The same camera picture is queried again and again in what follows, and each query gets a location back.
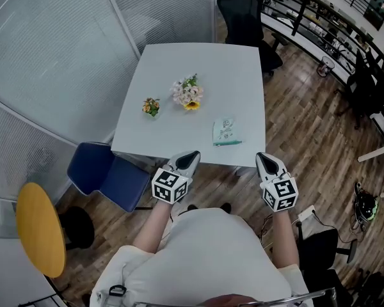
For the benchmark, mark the black metal railing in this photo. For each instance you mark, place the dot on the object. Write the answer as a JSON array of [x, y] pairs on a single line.
[[336, 21]]

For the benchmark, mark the person's black shoe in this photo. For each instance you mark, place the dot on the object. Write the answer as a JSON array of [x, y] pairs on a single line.
[[192, 207], [226, 207]]

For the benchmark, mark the person's white shirt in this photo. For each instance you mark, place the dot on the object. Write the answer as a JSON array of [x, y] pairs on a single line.
[[204, 254]]

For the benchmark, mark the white power strip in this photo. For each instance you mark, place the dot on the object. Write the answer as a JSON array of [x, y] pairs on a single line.
[[307, 213]]

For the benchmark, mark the black mesh office chair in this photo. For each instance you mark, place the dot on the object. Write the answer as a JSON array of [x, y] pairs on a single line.
[[243, 18]]

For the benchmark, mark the person's right forearm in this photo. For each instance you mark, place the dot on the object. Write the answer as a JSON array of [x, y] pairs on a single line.
[[284, 238]]

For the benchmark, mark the black round stool base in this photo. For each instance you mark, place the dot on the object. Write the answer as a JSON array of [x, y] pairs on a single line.
[[78, 227]]

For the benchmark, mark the person's left forearm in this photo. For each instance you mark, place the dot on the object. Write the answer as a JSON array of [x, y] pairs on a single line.
[[153, 227]]

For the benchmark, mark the white desk frame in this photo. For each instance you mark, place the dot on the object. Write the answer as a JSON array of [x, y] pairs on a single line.
[[382, 149]]

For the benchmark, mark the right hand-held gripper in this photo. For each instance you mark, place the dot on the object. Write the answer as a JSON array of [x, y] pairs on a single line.
[[281, 190]]

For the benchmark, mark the small orange flower bunch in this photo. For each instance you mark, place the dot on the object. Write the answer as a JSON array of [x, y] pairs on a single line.
[[151, 106]]

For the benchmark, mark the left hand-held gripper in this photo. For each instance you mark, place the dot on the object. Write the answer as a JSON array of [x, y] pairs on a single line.
[[170, 186]]

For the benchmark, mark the black office chair with armrests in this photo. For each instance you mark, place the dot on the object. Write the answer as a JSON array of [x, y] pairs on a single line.
[[366, 88]]

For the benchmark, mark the blue padded chair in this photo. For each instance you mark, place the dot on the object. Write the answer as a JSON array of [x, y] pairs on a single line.
[[115, 177]]

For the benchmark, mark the pink flower bouquet with sunflower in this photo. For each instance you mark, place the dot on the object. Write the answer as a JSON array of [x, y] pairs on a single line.
[[188, 92]]

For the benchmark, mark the yellow round table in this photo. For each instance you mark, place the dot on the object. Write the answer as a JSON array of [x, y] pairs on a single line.
[[40, 229]]

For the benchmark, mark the black swivel chair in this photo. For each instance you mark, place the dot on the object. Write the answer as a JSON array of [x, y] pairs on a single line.
[[320, 251]]

